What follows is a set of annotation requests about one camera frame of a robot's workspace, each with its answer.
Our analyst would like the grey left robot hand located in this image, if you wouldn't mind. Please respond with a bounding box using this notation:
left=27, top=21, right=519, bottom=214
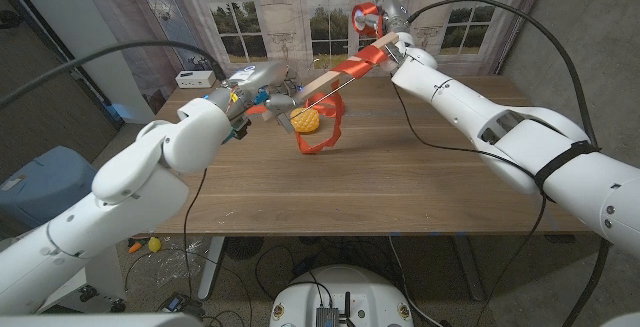
left=204, top=59, right=311, bottom=118

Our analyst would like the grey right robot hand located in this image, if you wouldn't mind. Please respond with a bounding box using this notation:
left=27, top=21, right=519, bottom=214
left=357, top=0, right=414, bottom=43

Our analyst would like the wooden clip hanger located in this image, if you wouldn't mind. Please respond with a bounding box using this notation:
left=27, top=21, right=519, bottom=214
left=274, top=31, right=407, bottom=134

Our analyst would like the red satin ribbon roll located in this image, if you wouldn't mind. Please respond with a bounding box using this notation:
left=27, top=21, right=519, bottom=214
left=244, top=1, right=391, bottom=156

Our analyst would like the yellow toy pineapple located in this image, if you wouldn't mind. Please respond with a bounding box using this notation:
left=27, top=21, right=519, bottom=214
left=289, top=107, right=321, bottom=134

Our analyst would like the white power strip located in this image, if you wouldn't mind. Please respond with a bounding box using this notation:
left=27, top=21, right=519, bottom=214
left=174, top=70, right=217, bottom=90

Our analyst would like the round black floor fan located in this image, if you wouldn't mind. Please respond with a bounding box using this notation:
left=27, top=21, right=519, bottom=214
left=223, top=236, right=265, bottom=262

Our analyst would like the white table leg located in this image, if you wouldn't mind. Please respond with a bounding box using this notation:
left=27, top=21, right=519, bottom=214
left=197, top=236, right=226, bottom=301

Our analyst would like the clear plastic bag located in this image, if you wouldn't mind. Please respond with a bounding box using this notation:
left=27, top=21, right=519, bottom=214
left=124, top=236, right=211, bottom=288

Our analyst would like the black floor device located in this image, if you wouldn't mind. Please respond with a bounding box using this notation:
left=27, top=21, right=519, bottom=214
left=164, top=292, right=205, bottom=321

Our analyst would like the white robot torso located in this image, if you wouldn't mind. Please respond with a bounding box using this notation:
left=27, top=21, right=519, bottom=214
left=269, top=265, right=415, bottom=327

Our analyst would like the blue plastic container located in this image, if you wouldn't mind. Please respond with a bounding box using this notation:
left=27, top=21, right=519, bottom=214
left=0, top=145, right=99, bottom=228

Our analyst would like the black radio box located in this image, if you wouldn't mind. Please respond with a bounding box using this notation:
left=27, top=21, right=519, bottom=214
left=315, top=291, right=352, bottom=327

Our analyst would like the white cabinet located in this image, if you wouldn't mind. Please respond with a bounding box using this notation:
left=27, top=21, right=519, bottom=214
left=37, top=251, right=126, bottom=313

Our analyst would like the grey table leg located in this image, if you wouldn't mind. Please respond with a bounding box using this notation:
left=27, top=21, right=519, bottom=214
left=452, top=234, right=486, bottom=302

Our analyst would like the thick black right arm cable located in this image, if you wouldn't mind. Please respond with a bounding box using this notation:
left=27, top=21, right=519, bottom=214
left=407, top=0, right=611, bottom=327

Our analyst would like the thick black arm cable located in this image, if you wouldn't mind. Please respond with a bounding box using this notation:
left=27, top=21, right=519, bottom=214
left=407, top=0, right=611, bottom=327
left=0, top=40, right=226, bottom=111

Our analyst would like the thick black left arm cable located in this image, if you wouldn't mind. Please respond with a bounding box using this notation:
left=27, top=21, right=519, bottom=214
left=0, top=40, right=226, bottom=111

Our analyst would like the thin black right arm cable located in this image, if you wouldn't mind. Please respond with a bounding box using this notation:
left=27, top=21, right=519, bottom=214
left=391, top=82, right=549, bottom=327

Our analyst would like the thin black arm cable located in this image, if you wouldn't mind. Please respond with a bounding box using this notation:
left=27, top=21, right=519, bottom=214
left=182, top=168, right=209, bottom=298
left=391, top=82, right=549, bottom=327

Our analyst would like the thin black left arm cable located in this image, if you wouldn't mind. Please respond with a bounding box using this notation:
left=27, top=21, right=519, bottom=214
left=182, top=168, right=209, bottom=298

